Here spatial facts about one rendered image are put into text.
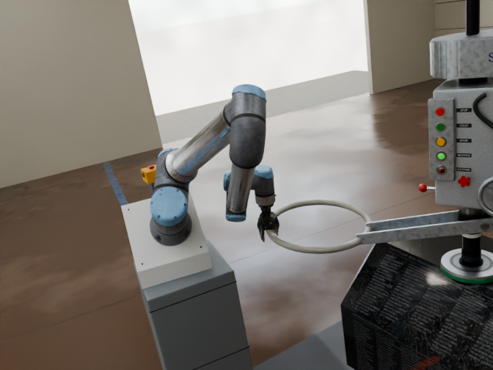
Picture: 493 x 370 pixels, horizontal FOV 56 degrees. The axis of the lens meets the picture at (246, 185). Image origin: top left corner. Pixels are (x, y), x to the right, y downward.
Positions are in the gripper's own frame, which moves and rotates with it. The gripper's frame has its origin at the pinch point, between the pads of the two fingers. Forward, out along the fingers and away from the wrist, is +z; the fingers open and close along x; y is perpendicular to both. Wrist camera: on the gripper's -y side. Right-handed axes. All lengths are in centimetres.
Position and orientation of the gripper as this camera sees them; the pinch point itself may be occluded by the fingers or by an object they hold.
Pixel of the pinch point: (269, 238)
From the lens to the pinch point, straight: 220.2
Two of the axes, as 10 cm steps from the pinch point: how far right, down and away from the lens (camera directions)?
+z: 1.0, 9.2, 3.9
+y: -0.8, 4.0, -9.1
